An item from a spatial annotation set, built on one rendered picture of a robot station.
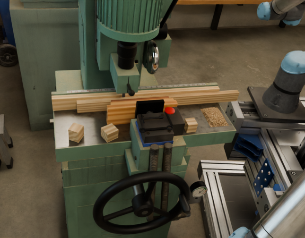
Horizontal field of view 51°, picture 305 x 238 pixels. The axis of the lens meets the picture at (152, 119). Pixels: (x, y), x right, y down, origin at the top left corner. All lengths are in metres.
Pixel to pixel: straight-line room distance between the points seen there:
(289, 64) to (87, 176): 0.87
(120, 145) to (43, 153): 1.26
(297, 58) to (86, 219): 1.03
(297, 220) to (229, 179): 1.26
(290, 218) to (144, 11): 0.58
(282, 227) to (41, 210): 1.49
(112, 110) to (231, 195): 1.03
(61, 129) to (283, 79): 0.88
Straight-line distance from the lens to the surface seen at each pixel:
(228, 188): 1.87
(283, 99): 1.42
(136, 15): 0.86
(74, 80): 1.43
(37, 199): 1.99
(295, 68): 1.36
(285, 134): 1.50
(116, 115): 1.03
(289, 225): 0.68
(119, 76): 0.98
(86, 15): 1.12
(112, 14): 0.87
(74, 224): 1.32
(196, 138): 1.08
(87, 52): 1.19
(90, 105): 1.08
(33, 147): 2.26
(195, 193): 1.22
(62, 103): 1.09
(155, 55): 1.12
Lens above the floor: 1.61
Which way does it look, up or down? 41 degrees down
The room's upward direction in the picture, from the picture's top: 9 degrees clockwise
